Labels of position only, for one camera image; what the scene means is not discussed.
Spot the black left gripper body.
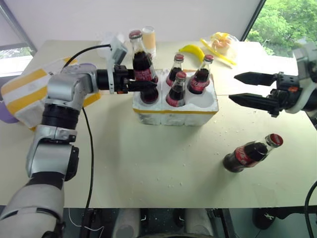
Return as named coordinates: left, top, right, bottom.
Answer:
left=113, top=64, right=129, bottom=95

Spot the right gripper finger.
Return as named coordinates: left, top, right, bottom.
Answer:
left=228, top=93, right=273, bottom=114
left=234, top=71, right=278, bottom=87

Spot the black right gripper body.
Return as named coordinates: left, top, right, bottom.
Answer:
left=267, top=71, right=304, bottom=118

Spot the glass cola bottle red cap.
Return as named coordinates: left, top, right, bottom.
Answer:
left=165, top=71, right=188, bottom=108
left=222, top=133, right=284, bottom=174
left=128, top=29, right=159, bottom=105
left=165, top=53, right=185, bottom=87
left=187, top=54, right=215, bottom=95

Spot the white foam crate yellow tape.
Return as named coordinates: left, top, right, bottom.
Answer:
left=132, top=68, right=220, bottom=127

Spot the purple plastic object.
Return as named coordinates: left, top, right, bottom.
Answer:
left=74, top=62, right=98, bottom=73
left=0, top=101, right=20, bottom=124

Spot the orange juice glass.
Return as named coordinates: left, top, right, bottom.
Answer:
left=141, top=26, right=157, bottom=57

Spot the white crumpled plastic bag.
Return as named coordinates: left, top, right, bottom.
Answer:
left=95, top=31, right=127, bottom=60

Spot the clear bag with orange food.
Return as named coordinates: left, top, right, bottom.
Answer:
left=200, top=31, right=240, bottom=65

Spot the yellow banana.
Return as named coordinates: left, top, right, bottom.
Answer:
left=178, top=44, right=206, bottom=67

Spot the yellow striped white cloth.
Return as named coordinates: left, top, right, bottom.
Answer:
left=0, top=56, right=102, bottom=132

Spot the black shoe with white marks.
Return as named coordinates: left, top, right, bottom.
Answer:
left=252, top=208, right=285, bottom=230

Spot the white rounded shape under table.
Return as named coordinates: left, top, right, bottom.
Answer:
left=112, top=208, right=142, bottom=238
left=187, top=208, right=215, bottom=238

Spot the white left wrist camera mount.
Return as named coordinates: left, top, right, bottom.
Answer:
left=106, top=36, right=128, bottom=95

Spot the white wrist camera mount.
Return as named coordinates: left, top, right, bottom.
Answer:
left=283, top=42, right=317, bottom=115
left=106, top=36, right=128, bottom=95

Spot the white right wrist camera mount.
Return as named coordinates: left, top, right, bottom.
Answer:
left=283, top=42, right=317, bottom=115

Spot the black window frame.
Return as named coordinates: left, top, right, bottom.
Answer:
left=239, top=0, right=267, bottom=42

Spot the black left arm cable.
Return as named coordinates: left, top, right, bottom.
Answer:
left=61, top=44, right=112, bottom=210

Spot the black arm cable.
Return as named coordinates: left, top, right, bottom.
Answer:
left=61, top=44, right=112, bottom=210
left=304, top=180, right=317, bottom=238

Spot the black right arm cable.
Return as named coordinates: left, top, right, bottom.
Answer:
left=304, top=180, right=317, bottom=238

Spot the grey window frame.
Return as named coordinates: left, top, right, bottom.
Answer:
left=0, top=4, right=38, bottom=59

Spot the thin white cord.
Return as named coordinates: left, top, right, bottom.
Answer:
left=68, top=208, right=105, bottom=232

